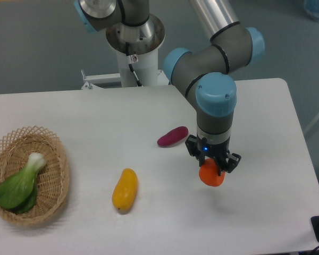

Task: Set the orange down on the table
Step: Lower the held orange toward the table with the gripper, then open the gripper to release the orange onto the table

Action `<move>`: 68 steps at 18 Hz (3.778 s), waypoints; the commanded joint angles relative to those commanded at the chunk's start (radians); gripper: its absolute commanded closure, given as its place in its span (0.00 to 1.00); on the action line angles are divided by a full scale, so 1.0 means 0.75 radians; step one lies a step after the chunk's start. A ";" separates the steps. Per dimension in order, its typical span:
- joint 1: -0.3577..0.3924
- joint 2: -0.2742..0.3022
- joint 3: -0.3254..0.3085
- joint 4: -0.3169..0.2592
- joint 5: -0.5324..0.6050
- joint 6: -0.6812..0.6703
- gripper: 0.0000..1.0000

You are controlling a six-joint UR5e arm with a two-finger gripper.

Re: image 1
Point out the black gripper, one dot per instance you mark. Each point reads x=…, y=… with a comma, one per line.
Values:
x=200, y=148

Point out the orange fruit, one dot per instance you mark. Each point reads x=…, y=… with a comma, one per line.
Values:
x=209, y=173

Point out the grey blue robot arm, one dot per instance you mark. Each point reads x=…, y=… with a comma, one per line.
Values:
x=202, y=78

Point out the purple sweet potato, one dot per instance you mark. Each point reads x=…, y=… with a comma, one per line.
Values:
x=173, y=136

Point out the yellow mango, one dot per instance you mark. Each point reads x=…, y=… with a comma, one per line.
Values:
x=125, y=191

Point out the blue plastic bag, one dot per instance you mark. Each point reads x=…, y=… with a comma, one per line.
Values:
x=311, y=8

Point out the green bok choy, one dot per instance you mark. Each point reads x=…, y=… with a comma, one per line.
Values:
x=18, y=192

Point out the woven bamboo basket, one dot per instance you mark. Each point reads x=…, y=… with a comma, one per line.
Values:
x=53, y=179

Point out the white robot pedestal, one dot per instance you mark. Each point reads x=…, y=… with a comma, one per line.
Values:
x=136, y=50

